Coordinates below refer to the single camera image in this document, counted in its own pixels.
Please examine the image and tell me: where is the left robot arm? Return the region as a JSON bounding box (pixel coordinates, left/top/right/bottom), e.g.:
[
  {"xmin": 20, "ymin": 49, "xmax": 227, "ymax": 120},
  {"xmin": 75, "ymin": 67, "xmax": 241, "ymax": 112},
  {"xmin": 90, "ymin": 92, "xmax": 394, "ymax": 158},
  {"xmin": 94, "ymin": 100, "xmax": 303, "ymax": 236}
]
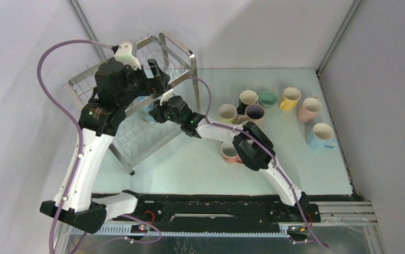
[{"xmin": 40, "ymin": 59, "xmax": 170, "ymax": 234}]

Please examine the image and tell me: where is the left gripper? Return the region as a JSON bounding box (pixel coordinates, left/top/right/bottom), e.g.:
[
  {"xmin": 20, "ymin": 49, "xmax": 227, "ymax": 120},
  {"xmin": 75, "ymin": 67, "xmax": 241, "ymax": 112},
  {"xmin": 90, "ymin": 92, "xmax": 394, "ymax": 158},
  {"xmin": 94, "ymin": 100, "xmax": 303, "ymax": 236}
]
[{"xmin": 118, "ymin": 59, "xmax": 170, "ymax": 109}]

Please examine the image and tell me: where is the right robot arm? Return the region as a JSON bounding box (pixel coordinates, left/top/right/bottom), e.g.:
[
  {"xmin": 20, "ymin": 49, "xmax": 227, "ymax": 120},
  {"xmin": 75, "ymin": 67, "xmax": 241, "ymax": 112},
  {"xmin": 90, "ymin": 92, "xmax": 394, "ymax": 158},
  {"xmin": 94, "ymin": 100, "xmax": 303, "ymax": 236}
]
[{"xmin": 149, "ymin": 96, "xmax": 309, "ymax": 221}]

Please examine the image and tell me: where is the mint green mug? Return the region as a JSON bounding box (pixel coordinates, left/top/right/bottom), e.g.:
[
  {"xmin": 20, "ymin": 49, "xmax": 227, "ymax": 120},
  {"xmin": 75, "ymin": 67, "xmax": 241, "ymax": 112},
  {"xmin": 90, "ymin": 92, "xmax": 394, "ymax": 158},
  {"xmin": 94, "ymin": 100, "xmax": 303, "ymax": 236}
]
[{"xmin": 258, "ymin": 91, "xmax": 277, "ymax": 110}]

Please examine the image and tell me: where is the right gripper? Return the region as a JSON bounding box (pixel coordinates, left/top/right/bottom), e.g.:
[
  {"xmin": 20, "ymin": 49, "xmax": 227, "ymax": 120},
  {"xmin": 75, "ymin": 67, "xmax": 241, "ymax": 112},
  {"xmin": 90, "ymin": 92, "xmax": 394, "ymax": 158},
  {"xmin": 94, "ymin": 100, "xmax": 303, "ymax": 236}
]
[{"xmin": 150, "ymin": 95, "xmax": 183, "ymax": 126}]

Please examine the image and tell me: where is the orange-red cup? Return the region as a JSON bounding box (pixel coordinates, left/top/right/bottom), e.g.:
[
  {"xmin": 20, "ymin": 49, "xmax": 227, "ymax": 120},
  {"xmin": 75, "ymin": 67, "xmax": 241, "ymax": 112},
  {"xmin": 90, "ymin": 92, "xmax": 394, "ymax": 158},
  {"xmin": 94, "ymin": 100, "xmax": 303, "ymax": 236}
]
[{"xmin": 220, "ymin": 142, "xmax": 243, "ymax": 164}]

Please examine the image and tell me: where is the steel two-tier dish rack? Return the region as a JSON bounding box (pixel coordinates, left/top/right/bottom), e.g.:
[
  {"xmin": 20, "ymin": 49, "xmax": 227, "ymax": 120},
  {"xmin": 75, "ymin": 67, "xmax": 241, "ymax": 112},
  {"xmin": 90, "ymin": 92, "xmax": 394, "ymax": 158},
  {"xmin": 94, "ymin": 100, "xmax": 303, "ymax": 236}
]
[{"xmin": 63, "ymin": 30, "xmax": 198, "ymax": 175}]

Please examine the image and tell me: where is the pink faceted mug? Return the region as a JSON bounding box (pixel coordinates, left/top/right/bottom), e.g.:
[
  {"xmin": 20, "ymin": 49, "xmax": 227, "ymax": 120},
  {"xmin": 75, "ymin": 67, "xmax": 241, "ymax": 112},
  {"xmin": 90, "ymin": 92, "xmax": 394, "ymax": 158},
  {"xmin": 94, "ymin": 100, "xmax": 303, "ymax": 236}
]
[{"xmin": 297, "ymin": 97, "xmax": 322, "ymax": 124}]

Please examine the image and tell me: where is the yellow-green mug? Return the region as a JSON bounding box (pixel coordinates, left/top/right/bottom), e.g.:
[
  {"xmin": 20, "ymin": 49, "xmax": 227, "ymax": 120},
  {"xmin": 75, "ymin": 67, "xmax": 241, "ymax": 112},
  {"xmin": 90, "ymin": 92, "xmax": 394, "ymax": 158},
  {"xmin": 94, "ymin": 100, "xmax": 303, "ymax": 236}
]
[{"xmin": 218, "ymin": 104, "xmax": 238, "ymax": 124}]

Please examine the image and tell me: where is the black mug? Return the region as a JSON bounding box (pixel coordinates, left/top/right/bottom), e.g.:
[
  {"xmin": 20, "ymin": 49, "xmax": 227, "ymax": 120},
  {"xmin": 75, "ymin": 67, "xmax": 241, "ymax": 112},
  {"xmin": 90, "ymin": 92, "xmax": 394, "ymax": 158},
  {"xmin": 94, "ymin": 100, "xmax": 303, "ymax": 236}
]
[{"xmin": 237, "ymin": 90, "xmax": 259, "ymax": 115}]

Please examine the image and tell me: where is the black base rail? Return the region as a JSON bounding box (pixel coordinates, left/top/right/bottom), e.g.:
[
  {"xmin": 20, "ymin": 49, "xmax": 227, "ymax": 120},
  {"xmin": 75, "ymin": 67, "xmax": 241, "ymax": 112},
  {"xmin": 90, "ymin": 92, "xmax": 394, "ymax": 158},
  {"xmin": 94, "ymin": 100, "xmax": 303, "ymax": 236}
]
[{"xmin": 112, "ymin": 190, "xmax": 320, "ymax": 236}]

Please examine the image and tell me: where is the light blue mug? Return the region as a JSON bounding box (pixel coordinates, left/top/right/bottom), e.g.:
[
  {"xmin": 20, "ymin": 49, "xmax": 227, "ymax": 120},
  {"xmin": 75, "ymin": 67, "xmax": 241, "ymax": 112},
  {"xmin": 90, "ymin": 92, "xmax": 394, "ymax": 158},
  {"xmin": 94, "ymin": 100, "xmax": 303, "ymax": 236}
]
[{"xmin": 307, "ymin": 123, "xmax": 337, "ymax": 149}]

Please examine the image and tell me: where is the blue-rimmed cup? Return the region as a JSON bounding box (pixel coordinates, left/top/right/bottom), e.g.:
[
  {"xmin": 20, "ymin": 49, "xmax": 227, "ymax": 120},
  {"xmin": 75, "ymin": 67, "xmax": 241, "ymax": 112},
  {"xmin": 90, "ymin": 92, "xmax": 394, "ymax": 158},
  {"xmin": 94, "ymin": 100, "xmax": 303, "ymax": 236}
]
[{"xmin": 138, "ymin": 106, "xmax": 155, "ymax": 122}]

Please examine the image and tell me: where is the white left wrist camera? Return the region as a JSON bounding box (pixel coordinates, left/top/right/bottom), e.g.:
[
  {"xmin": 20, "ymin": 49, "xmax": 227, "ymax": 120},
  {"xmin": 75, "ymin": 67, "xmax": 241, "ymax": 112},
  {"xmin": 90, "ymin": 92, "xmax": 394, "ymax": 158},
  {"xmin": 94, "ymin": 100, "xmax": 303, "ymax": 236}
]
[{"xmin": 114, "ymin": 40, "xmax": 142, "ymax": 70}]

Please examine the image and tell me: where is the large pink mug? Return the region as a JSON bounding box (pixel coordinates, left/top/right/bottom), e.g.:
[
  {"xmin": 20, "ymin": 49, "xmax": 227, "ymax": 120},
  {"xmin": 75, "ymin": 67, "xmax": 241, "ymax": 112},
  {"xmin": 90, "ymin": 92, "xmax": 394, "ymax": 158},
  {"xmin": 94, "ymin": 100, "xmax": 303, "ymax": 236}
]
[{"xmin": 244, "ymin": 104, "xmax": 265, "ymax": 125}]

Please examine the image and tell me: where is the yellow mug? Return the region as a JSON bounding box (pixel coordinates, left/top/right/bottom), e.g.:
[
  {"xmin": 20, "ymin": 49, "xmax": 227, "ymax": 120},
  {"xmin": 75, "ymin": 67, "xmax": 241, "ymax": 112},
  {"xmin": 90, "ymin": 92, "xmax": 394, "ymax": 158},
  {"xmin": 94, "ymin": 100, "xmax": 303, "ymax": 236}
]
[{"xmin": 280, "ymin": 87, "xmax": 301, "ymax": 112}]

